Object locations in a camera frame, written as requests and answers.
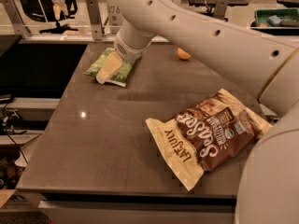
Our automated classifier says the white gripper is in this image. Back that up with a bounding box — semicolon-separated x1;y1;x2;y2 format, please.
96;36;146;84

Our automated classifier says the green jalapeno chip bag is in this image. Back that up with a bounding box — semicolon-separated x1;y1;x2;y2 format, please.
83;48;135;87

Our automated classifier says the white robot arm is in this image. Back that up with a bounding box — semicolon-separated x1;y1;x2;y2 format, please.
107;0;299;224

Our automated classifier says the brown Late July chip bag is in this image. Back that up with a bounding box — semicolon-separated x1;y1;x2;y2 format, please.
146;89;271;190

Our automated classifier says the orange fruit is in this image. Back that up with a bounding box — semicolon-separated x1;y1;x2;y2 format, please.
177;48;191;61

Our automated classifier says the green plastic bin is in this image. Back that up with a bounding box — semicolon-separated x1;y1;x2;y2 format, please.
250;8;299;35

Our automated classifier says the middle metal rail bracket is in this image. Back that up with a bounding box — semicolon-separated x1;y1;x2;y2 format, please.
86;0;104;40

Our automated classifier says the metal rail bracket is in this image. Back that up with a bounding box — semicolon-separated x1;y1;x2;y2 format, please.
0;0;31;38
86;0;104;40
213;0;229;21

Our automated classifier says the white numbered post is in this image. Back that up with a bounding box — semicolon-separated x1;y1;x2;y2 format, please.
106;0;123;34

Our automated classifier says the left metal rail bracket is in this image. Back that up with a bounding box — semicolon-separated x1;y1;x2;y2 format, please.
0;0;31;38

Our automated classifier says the black cable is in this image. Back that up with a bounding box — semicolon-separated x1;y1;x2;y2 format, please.
1;101;30;165

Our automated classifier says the right metal rail bracket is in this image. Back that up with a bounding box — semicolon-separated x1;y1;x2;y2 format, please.
213;0;229;21

